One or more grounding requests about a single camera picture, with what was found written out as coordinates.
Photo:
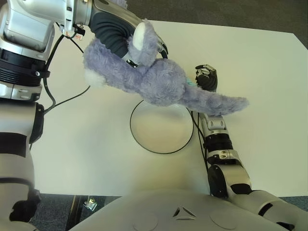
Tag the black table leg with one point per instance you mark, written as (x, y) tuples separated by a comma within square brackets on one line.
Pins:
[(73, 211)]

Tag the grey robot torso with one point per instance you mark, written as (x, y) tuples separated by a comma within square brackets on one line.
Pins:
[(180, 211)]

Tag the silver table bracket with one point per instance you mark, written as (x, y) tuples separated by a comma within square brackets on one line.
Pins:
[(90, 204)]

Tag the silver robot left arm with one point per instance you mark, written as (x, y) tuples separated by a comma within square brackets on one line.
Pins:
[(24, 36)]

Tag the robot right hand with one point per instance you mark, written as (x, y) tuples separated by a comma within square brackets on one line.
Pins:
[(209, 79)]

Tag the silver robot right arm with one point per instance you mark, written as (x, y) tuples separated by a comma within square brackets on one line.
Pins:
[(221, 142)]

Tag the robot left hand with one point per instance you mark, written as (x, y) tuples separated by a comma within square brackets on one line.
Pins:
[(108, 29)]

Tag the white plate black rim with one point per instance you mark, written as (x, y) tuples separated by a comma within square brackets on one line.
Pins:
[(161, 134)]

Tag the purple plush bunny doll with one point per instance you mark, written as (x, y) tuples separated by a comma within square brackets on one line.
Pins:
[(163, 84)]

